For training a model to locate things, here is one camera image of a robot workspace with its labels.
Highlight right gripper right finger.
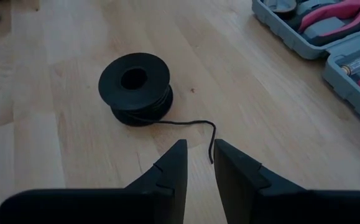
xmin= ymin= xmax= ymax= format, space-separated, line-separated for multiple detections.
xmin=213 ymin=138 xmax=360 ymax=224

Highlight small round grey tool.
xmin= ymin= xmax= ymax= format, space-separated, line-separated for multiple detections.
xmin=262 ymin=0 xmax=298 ymax=20

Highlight thin black cord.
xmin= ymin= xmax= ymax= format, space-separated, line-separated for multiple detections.
xmin=114 ymin=85 xmax=217 ymax=165

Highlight pink handled pliers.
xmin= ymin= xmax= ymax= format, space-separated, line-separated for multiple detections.
xmin=297 ymin=0 xmax=360 ymax=47

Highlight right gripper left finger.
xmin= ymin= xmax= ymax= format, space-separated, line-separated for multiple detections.
xmin=0 ymin=139 xmax=188 ymax=224

